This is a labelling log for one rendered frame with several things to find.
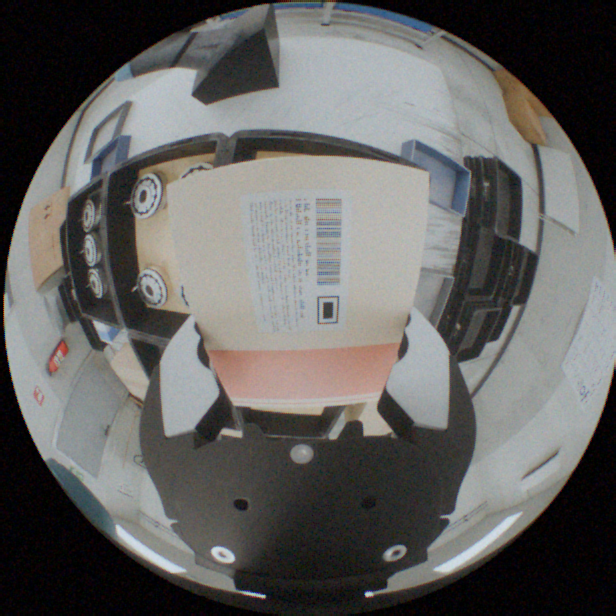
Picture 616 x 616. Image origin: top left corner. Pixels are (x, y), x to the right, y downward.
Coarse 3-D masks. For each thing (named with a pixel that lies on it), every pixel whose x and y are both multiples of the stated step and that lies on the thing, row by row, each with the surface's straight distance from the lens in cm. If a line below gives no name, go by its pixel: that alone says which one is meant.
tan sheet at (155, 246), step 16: (176, 160) 47; (192, 160) 45; (208, 160) 43; (176, 176) 47; (144, 224) 53; (160, 224) 49; (144, 240) 53; (160, 240) 50; (144, 256) 55; (160, 256) 51; (176, 272) 50; (176, 288) 52; (176, 304) 54
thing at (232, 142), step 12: (240, 132) 31; (252, 132) 31; (264, 132) 30; (276, 132) 30; (288, 132) 30; (300, 132) 30; (312, 132) 30; (228, 144) 31; (336, 144) 29; (348, 144) 30; (360, 144) 30; (228, 156) 31; (384, 156) 31; (396, 156) 32; (420, 168) 34
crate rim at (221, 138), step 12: (216, 132) 33; (168, 144) 37; (180, 144) 37; (192, 144) 34; (132, 156) 44; (144, 156) 41; (216, 156) 31; (120, 168) 46; (108, 180) 50; (108, 192) 49; (108, 240) 50; (108, 252) 50; (108, 264) 51; (120, 312) 55; (144, 336) 53; (156, 336) 50
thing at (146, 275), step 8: (144, 272) 52; (152, 272) 50; (144, 280) 53; (152, 280) 51; (160, 280) 49; (160, 288) 51; (144, 296) 56; (160, 296) 51; (152, 304) 55; (160, 304) 53
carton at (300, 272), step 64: (192, 192) 10; (256, 192) 9; (320, 192) 8; (384, 192) 9; (192, 256) 10; (256, 256) 9; (320, 256) 9; (384, 256) 10; (256, 320) 11; (320, 320) 10; (384, 320) 11; (256, 384) 14; (320, 384) 14; (384, 384) 16
